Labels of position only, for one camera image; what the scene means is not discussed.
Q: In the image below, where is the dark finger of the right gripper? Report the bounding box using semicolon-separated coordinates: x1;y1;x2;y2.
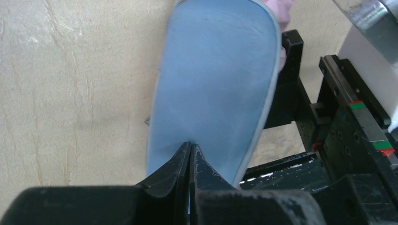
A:
264;30;306;129

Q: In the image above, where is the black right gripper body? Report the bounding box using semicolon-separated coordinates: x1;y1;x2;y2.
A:
240;55;398;225

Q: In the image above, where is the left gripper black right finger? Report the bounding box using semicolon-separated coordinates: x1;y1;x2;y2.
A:
190;144;326;225

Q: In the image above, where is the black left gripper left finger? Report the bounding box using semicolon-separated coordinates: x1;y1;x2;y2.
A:
0;142;191;225

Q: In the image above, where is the light blue glasses case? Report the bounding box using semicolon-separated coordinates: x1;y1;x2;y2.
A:
146;0;282;186

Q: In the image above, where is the pink and black folding umbrella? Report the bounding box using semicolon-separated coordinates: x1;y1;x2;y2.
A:
267;0;294;72

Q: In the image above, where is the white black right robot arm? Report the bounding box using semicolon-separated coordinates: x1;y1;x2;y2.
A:
240;0;398;225

